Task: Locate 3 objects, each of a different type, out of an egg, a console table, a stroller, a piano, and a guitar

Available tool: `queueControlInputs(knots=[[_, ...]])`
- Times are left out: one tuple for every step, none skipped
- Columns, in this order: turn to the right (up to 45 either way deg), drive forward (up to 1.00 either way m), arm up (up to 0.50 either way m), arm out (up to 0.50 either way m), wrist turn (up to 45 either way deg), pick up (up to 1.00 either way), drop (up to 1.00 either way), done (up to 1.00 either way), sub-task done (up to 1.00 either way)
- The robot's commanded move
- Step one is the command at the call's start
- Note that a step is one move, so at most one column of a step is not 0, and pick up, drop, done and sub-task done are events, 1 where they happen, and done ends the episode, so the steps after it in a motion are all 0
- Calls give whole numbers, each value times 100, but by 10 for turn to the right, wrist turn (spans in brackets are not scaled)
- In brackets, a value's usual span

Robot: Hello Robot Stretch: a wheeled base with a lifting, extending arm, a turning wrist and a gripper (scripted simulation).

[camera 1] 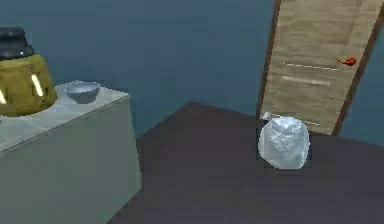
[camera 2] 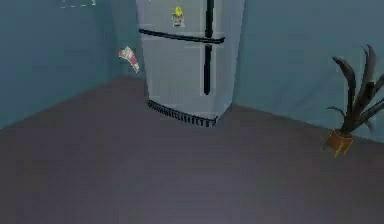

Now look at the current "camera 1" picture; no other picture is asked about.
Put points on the olive lamp with black top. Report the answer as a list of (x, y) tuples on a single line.
[(23, 83)]

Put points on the pale grey cabinet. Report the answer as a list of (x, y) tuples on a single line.
[(66, 160)]

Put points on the grey bowl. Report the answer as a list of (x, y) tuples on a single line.
[(82, 91)]

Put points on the white garbage bag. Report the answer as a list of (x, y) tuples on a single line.
[(283, 143)]

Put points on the pale wooden room door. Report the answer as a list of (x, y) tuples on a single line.
[(316, 66)]

